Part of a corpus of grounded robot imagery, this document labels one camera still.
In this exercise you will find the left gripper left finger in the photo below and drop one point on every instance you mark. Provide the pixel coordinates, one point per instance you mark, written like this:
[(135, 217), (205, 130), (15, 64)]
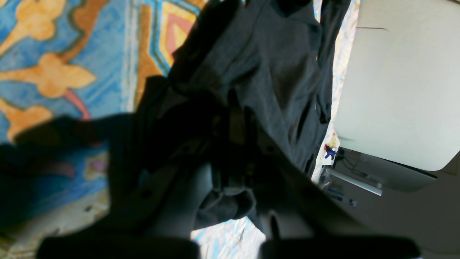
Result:
[(180, 162)]

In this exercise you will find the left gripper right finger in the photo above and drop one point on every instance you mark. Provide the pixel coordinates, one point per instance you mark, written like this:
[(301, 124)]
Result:
[(298, 219)]

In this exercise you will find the black t-shirt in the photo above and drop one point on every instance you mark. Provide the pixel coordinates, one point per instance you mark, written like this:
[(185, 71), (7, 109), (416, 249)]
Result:
[(271, 56)]

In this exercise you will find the blue clamp bottom left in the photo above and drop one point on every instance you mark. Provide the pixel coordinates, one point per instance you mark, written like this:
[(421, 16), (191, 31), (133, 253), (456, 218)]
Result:
[(330, 153)]

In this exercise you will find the white board panel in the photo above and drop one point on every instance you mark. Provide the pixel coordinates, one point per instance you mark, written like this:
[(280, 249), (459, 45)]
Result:
[(400, 99)]

